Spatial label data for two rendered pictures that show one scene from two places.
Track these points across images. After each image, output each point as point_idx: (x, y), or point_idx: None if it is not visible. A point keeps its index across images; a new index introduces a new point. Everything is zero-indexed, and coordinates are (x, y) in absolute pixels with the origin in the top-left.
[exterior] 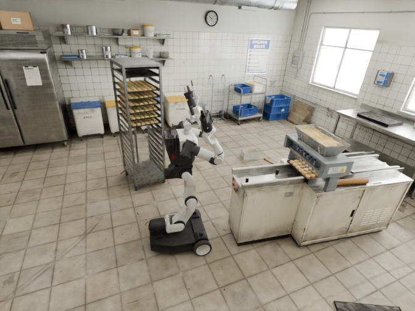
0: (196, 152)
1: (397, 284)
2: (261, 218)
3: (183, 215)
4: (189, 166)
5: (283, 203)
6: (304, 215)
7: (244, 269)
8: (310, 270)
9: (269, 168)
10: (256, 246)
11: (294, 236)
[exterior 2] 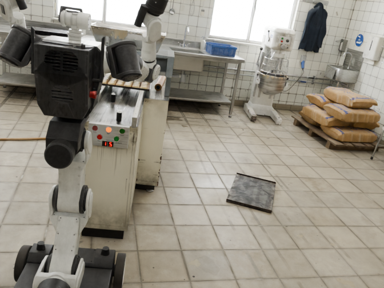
0: (142, 62)
1: (215, 164)
2: (135, 171)
3: (76, 240)
4: (87, 116)
5: (139, 138)
6: (156, 140)
7: (167, 247)
8: (186, 198)
9: (99, 98)
10: (132, 222)
11: (145, 180)
